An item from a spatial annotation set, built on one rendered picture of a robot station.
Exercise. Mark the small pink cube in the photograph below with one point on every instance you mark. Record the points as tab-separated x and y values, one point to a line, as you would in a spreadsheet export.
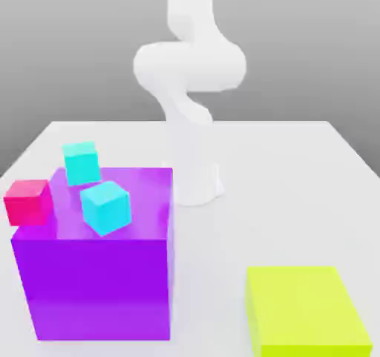
28	205

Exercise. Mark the large purple box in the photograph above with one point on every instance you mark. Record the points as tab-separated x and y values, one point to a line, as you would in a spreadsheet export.
95	285

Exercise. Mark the small turquoise cube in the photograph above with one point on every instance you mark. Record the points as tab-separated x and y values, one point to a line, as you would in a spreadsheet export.
81	165

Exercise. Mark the large yellow box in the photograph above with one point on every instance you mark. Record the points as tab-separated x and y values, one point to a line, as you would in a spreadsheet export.
302	306

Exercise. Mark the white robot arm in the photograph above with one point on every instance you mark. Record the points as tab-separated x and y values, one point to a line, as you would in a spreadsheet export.
190	66

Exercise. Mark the small cyan cube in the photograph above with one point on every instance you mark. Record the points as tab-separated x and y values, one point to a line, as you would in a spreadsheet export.
107	210

